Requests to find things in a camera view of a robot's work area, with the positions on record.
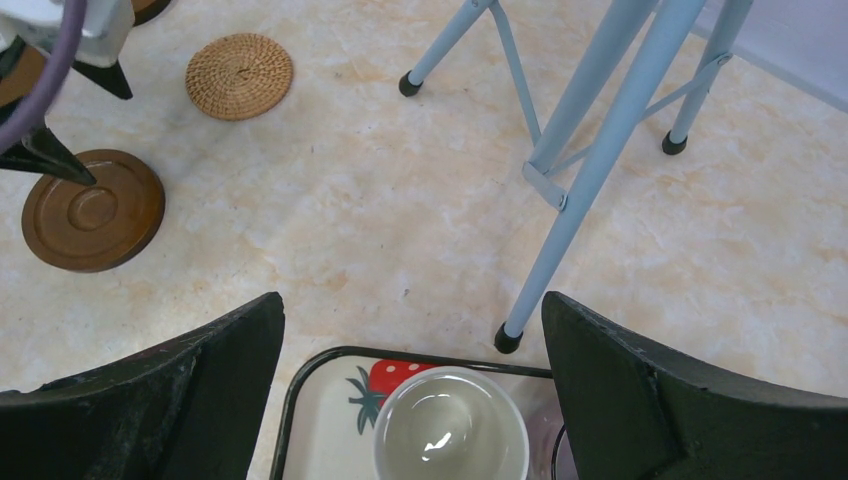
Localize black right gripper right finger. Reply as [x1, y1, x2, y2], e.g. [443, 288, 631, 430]
[541, 291, 847, 479]

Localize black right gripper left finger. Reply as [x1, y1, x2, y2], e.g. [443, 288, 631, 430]
[1, 292, 285, 479]

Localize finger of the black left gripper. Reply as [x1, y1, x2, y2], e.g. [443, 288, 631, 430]
[72, 61, 133, 100]
[1, 126, 97, 186]

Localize brown wooden coaster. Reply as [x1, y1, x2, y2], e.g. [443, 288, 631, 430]
[21, 149, 166, 273]

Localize woven rattan coaster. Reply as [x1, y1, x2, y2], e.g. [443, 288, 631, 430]
[185, 33, 294, 121]

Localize white strawberry tray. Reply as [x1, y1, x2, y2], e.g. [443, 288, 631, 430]
[271, 346, 558, 479]

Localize purple mug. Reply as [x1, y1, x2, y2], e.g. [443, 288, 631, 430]
[526, 395, 578, 480]

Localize pink mug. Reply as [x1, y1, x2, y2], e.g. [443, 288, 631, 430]
[373, 366, 530, 480]

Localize light blue music stand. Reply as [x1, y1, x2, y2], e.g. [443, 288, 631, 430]
[398, 1, 752, 354]

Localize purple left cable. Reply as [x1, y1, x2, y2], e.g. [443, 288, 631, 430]
[0, 0, 90, 157]

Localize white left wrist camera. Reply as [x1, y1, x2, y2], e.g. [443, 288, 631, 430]
[1, 0, 135, 68]

